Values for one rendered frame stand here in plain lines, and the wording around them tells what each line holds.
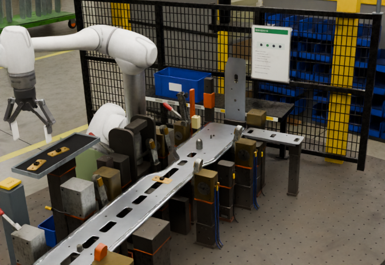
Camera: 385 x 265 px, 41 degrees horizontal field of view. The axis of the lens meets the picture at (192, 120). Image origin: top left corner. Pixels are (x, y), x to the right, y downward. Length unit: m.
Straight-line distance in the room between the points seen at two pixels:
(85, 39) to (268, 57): 1.11
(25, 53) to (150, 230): 0.74
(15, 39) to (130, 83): 0.71
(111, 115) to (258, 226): 0.95
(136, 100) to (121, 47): 0.33
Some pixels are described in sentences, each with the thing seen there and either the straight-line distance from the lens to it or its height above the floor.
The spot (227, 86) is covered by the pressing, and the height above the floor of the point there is 1.18.
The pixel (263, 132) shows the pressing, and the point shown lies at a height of 1.00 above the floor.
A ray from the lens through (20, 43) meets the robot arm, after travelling 1.83.
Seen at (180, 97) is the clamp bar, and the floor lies 1.19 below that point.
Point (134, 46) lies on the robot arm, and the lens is 2.20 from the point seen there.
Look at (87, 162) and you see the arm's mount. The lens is 2.67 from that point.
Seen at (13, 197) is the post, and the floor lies 1.12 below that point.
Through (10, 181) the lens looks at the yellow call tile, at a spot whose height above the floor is 1.16.
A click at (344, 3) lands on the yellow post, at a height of 1.59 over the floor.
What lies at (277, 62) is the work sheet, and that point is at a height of 1.25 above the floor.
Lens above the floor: 2.04
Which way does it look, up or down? 22 degrees down
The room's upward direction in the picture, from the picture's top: 2 degrees counter-clockwise
